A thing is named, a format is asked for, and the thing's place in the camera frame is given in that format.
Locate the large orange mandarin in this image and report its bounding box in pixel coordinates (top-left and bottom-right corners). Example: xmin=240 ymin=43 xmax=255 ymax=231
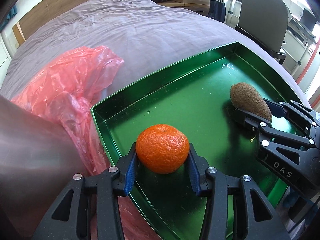
xmin=136 ymin=124 xmax=190 ymax=174

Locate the white desk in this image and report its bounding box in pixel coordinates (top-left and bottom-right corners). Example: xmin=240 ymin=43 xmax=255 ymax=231
xmin=224 ymin=0 xmax=318 ymax=82

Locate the grey purple bed cover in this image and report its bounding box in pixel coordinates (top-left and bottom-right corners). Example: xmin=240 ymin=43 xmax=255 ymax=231
xmin=1 ymin=0 xmax=309 ymax=106

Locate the teal curtain left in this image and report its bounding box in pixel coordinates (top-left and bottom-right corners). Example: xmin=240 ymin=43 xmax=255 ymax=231
xmin=0 ymin=5 xmax=17 ymax=31

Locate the green metal tray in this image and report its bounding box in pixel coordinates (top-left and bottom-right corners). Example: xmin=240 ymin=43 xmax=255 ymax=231
xmin=91 ymin=43 xmax=298 ymax=239

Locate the brown kiwi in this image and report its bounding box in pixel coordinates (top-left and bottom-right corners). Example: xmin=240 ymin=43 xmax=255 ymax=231
xmin=229 ymin=82 xmax=272 ymax=121

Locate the stainless steel black kettle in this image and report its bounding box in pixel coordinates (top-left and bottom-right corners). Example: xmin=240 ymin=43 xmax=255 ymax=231
xmin=1 ymin=98 xmax=88 ymax=237

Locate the grey office chair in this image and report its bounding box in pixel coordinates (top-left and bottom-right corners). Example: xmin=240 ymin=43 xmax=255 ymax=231
xmin=235 ymin=0 xmax=291 ymax=64

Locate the dark blue tote bag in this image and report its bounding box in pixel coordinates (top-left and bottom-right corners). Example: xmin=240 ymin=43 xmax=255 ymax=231
xmin=207 ymin=0 xmax=226 ymax=23

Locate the pink plastic sheet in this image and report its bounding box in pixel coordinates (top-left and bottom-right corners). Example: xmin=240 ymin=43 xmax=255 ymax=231
xmin=13 ymin=46 xmax=157 ymax=239

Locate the wooden headboard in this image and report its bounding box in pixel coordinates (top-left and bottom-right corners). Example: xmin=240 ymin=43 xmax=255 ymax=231
xmin=12 ymin=0 xmax=88 ymax=45

